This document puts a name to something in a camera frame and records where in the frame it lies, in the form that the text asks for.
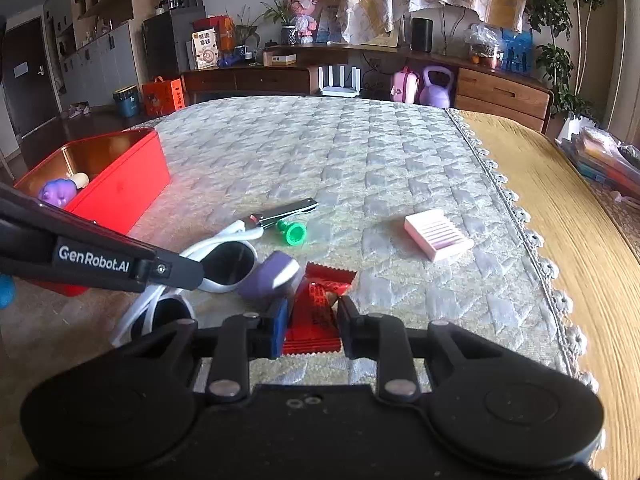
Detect white router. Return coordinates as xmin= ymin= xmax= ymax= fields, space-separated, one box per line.
xmin=318 ymin=64 xmax=362 ymax=98

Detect quilted table cover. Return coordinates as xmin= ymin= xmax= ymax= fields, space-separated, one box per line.
xmin=0 ymin=95 xmax=601 ymax=396

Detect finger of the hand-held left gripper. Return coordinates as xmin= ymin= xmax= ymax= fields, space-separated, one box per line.
xmin=0 ymin=182 xmax=206 ymax=293

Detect red tin box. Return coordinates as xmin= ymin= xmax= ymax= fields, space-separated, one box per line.
xmin=12 ymin=127 xmax=172 ymax=297

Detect pink toy suitcase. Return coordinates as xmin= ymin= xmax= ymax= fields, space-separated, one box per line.
xmin=390 ymin=66 xmax=420 ymax=104

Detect small leafy potted plant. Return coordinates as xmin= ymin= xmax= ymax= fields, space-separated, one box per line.
xmin=232 ymin=7 xmax=263 ymax=58

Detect dark door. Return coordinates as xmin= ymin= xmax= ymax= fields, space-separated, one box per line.
xmin=2 ymin=17 xmax=51 ymax=136

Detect pink ribbed block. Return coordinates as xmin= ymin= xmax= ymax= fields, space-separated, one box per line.
xmin=404 ymin=208 xmax=475 ymax=262

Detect white plant pot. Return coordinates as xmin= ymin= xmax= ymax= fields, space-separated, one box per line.
xmin=557 ymin=115 xmax=598 ymax=142

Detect pink doll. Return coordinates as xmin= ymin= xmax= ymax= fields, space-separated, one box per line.
xmin=290 ymin=0 xmax=322 ymax=45

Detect red gift bag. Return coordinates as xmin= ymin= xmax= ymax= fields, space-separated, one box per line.
xmin=192 ymin=16 xmax=236 ymax=53

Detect potted orchid plant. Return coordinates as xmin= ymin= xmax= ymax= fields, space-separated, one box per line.
xmin=262 ymin=0 xmax=301 ymax=46

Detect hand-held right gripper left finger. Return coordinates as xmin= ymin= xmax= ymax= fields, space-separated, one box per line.
xmin=145 ymin=300 xmax=292 ymax=405

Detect purple kettlebell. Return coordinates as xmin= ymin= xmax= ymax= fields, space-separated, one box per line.
xmin=419 ymin=65 xmax=455 ymax=109

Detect white sunglasses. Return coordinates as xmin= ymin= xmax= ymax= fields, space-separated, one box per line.
xmin=110 ymin=220 xmax=261 ymax=347

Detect brown lace table runner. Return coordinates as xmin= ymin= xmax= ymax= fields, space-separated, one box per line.
xmin=590 ymin=185 xmax=640 ymax=256

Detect purple toy figure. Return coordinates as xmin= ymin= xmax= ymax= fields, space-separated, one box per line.
xmin=39 ymin=177 xmax=78 ymax=207

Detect dark cabinet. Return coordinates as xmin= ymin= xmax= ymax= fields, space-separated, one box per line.
xmin=142 ymin=7 xmax=208 ymax=78

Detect white orange cereal box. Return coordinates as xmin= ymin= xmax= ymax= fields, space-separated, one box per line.
xmin=191 ymin=29 xmax=219 ymax=71

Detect wooden media cabinet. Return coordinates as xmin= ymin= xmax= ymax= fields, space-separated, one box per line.
xmin=181 ymin=42 xmax=555 ymax=133

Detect plastic bag of fruit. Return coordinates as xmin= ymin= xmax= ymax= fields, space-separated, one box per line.
xmin=465 ymin=24 xmax=502 ymax=70

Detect green plastic stopper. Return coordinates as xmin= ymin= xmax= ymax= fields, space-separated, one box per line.
xmin=277 ymin=220 xmax=307 ymax=246

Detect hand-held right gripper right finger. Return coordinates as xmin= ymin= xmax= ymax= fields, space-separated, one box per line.
xmin=336 ymin=296 xmax=496 ymax=403

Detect stack of books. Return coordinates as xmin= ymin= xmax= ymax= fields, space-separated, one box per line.
xmin=560 ymin=127 xmax=640 ymax=196

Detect orange paper bag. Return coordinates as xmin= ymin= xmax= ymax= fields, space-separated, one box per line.
xmin=141 ymin=76 xmax=180 ymax=116

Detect teal bucket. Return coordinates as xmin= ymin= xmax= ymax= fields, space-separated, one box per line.
xmin=112 ymin=86 xmax=141 ymax=118

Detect black speaker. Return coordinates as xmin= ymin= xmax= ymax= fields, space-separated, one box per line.
xmin=411 ymin=17 xmax=434 ymax=53

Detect purple block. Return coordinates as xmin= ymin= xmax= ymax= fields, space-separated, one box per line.
xmin=237 ymin=251 xmax=302 ymax=311

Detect wall shelf unit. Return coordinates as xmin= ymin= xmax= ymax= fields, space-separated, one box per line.
xmin=50 ymin=0 xmax=146 ymax=106

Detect yellow woven tablecloth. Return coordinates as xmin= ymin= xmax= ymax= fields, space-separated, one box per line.
xmin=447 ymin=107 xmax=640 ymax=480

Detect silver nail clipper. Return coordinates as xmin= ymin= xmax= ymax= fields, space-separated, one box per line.
xmin=242 ymin=198 xmax=320 ymax=228

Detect red snack packet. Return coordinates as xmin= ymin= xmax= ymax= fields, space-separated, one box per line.
xmin=282 ymin=262 xmax=358 ymax=356

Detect tall green potted tree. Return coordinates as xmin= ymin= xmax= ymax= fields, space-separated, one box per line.
xmin=525 ymin=0 xmax=616 ymax=121

